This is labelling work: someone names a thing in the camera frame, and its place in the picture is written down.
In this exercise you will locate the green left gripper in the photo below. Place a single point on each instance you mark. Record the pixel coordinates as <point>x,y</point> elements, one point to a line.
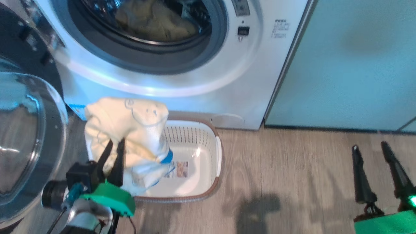
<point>113,198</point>

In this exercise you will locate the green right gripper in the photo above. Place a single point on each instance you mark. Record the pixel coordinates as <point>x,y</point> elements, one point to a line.
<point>390,224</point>

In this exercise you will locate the cream garment with line print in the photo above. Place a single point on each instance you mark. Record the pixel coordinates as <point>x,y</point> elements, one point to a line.
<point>130,120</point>

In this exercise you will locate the black round glass washer door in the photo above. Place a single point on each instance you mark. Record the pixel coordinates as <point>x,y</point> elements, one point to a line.
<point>22,136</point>

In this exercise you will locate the plain cream garment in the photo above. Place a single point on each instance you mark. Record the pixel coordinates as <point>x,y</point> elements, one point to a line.
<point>156,22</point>

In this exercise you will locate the white front-load washing machine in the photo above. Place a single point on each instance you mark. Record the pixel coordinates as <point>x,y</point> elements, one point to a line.
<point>227,81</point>

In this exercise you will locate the basket bottom sticker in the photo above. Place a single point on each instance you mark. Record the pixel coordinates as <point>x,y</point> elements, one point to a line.
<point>177,169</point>

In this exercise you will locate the white brown-rimmed laundry basket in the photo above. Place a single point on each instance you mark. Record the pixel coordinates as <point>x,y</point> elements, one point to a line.
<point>198,182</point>

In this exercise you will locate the pale green cabinet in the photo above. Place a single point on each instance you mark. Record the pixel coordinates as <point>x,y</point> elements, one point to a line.
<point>341,65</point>

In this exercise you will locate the blue camera plug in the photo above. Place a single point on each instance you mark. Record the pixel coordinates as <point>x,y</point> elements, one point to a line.
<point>73,193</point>

